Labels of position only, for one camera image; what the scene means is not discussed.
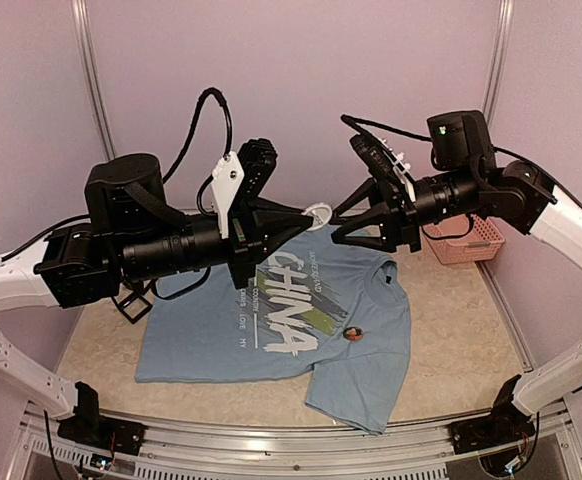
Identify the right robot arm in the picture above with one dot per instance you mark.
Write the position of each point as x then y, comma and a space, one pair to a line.
469, 181

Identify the pink plastic basket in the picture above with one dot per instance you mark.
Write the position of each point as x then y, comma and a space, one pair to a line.
453, 242

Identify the aluminium front rail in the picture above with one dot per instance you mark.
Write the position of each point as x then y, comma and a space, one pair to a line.
172, 449

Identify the aluminium corner post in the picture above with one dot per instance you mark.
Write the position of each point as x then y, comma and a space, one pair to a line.
86, 48
498, 59

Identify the light blue printed t-shirt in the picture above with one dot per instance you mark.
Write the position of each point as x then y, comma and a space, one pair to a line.
289, 321

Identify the silver round brooch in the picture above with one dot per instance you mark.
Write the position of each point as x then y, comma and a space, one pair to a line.
320, 214

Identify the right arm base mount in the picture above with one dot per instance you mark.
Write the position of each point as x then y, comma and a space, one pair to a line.
487, 432

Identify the right aluminium corner post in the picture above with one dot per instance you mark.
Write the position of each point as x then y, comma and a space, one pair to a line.
498, 59

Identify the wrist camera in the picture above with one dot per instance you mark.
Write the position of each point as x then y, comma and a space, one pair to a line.
241, 176
382, 162

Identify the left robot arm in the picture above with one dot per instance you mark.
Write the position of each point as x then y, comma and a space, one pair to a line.
133, 235

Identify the orange round brooch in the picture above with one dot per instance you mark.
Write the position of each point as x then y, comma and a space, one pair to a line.
353, 334

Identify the left aluminium corner post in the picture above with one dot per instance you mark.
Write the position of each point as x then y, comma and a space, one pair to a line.
86, 48

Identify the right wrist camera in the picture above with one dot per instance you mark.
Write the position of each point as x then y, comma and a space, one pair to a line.
382, 162

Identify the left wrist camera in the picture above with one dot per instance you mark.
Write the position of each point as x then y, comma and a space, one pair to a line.
241, 176

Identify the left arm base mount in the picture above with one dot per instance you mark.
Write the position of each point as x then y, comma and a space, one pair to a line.
111, 434

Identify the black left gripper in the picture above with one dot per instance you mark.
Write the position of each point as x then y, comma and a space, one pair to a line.
265, 220

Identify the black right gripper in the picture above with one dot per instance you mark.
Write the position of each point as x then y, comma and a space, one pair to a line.
398, 216

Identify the black brooch display case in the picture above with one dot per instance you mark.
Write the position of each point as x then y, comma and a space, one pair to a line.
132, 301

